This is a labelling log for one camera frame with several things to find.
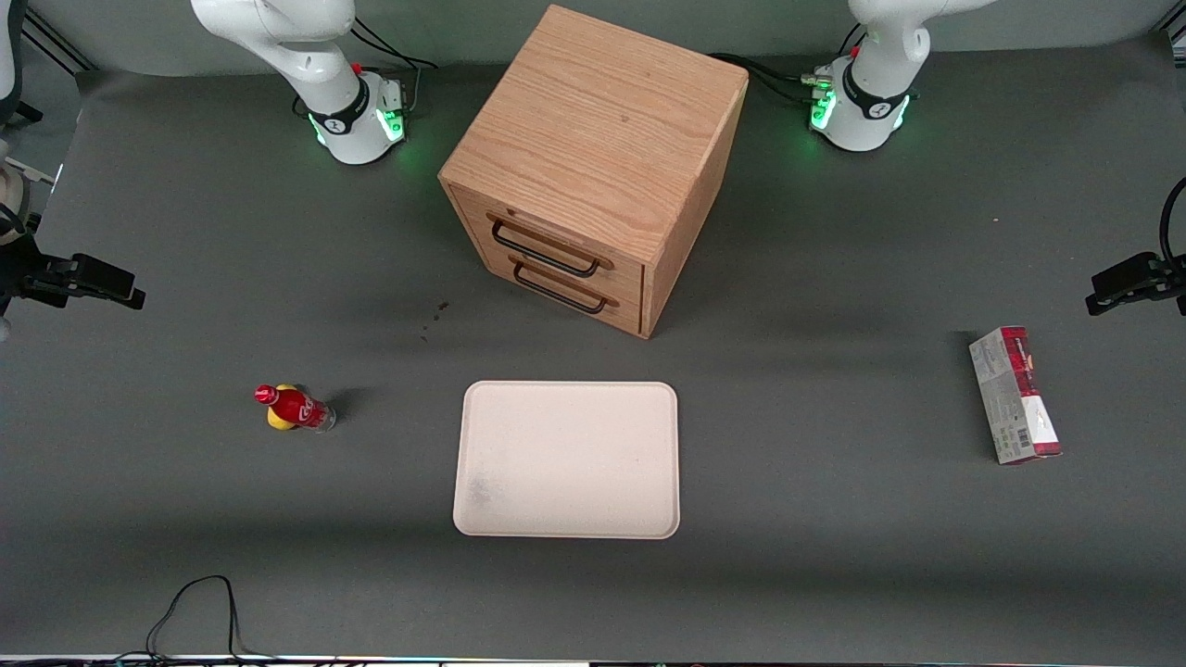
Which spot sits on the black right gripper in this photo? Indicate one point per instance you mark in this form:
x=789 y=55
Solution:
x=20 y=269

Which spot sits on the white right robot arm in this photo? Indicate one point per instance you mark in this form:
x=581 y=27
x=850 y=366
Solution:
x=352 y=120

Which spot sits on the yellow lemon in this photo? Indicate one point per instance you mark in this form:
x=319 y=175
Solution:
x=276 y=421

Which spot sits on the wooden drawer cabinet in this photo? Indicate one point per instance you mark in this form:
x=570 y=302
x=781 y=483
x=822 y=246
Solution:
x=598 y=120

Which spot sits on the red and grey carton box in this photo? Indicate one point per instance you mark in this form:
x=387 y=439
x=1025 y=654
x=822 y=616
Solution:
x=1015 y=398

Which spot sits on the red coke bottle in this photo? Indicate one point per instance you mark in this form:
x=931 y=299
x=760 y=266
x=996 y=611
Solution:
x=298 y=407

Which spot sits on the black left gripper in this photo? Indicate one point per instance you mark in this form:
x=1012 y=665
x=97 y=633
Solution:
x=1169 y=275

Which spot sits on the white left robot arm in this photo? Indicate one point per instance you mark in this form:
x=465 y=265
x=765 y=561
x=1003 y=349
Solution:
x=866 y=111

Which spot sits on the beige plastic tray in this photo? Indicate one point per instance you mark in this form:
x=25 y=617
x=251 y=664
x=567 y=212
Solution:
x=567 y=460

